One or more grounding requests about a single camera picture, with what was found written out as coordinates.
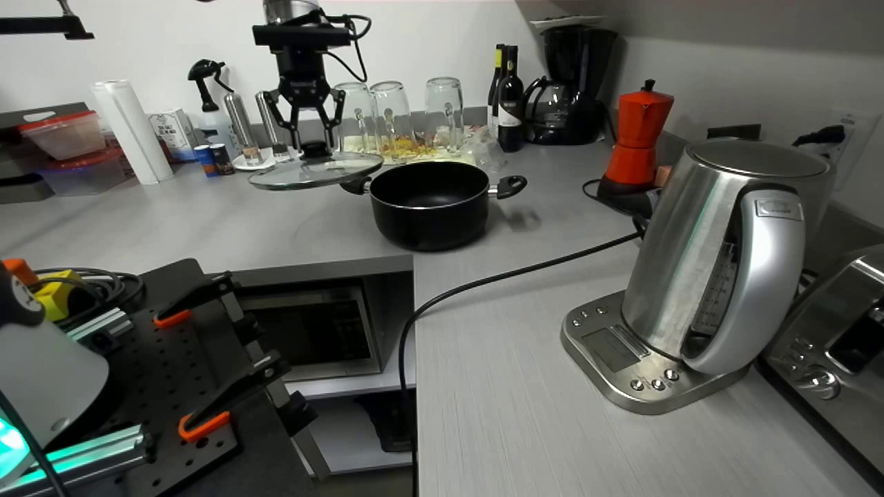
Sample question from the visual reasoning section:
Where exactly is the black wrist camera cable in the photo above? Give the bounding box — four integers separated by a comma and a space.
320, 10, 375, 87

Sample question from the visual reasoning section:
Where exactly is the red moka pot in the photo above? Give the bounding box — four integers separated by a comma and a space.
603, 78, 678, 189

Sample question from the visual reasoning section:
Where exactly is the dark wine bottle yellow cap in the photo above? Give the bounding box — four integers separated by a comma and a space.
487, 42, 527, 155

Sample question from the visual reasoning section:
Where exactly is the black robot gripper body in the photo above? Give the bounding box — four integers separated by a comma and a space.
274, 43, 331, 102

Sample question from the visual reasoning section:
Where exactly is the red lidded plastic container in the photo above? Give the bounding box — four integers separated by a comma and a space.
19, 107, 131, 170

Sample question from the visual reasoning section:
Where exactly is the spray bottle black trigger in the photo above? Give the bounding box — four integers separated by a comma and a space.
187, 58, 238, 149

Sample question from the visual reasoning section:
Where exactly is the clear drinking glass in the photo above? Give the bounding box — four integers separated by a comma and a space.
335, 80, 375, 158
368, 78, 411, 151
424, 73, 466, 145

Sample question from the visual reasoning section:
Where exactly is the steel salt shaker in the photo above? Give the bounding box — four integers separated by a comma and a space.
222, 90, 262, 160

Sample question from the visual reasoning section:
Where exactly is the stainless steel electric kettle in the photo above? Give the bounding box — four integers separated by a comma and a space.
618, 134, 832, 377

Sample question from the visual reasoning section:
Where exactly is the black pegboard cart top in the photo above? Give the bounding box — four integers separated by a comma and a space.
67, 257, 320, 497

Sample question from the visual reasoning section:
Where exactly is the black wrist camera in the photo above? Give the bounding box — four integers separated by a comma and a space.
251, 20, 360, 49

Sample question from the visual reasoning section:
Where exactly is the small dark can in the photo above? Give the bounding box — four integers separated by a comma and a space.
194, 141, 234, 178

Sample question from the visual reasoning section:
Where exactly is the black power cable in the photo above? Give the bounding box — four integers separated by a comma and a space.
396, 229, 645, 452

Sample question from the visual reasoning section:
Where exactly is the white paper towel roll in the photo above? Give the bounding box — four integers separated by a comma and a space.
89, 78, 176, 188

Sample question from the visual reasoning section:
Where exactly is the black cooking pot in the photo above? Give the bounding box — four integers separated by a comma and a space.
341, 160, 530, 253

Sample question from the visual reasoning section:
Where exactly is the glass pot lid black knob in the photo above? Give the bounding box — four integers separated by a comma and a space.
247, 137, 383, 194

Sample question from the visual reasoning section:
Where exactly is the grey robot base cover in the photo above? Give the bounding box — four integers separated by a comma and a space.
0, 315, 111, 454

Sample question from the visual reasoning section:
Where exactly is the black drip coffee maker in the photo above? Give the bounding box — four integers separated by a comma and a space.
522, 22, 624, 149

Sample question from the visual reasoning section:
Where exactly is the steel kettle base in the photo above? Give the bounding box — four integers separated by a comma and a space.
562, 289, 755, 414

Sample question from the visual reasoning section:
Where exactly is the black clamp orange handle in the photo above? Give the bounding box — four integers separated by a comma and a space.
149, 269, 243, 337
176, 350, 290, 448

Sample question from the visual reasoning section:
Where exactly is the aluminium extrusion bar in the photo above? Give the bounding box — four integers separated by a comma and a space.
0, 421, 154, 494

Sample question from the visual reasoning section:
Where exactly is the white round plate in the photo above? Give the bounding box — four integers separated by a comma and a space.
230, 144, 284, 173

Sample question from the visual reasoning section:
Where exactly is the black wall socket plate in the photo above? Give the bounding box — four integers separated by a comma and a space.
705, 122, 763, 144

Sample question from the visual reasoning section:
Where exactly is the steel pepper shaker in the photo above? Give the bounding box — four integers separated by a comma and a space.
251, 87, 283, 155

